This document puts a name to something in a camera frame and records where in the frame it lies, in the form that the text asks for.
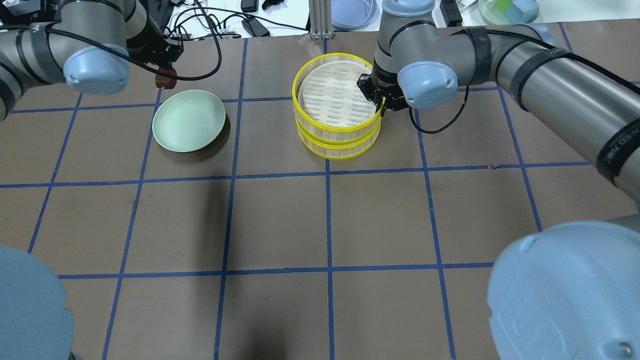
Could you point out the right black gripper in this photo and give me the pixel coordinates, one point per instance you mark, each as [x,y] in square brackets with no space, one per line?
[385,85]

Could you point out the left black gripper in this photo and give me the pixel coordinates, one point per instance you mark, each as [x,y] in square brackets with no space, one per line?
[151,50]

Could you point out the brown steamed bun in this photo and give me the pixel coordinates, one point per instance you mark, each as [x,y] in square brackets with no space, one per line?
[163,81]

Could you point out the yellow bamboo steamer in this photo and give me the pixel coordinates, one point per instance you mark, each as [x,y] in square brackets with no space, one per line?
[338,150]
[327,101]

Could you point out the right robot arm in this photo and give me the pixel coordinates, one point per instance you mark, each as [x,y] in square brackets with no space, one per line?
[569,291]

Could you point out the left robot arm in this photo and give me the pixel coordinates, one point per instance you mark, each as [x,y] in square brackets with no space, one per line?
[90,48]

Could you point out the light green plate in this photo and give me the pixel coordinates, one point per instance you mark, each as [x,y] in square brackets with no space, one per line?
[188,121]

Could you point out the blue plate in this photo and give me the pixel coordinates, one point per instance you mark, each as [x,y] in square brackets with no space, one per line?
[350,15]

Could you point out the black power adapter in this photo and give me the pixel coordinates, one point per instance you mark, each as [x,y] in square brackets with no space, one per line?
[255,28]

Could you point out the green bowl with blocks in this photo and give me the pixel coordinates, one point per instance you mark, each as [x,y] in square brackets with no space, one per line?
[508,12]

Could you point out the aluminium frame post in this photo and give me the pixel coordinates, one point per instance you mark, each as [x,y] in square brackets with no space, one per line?
[320,16]

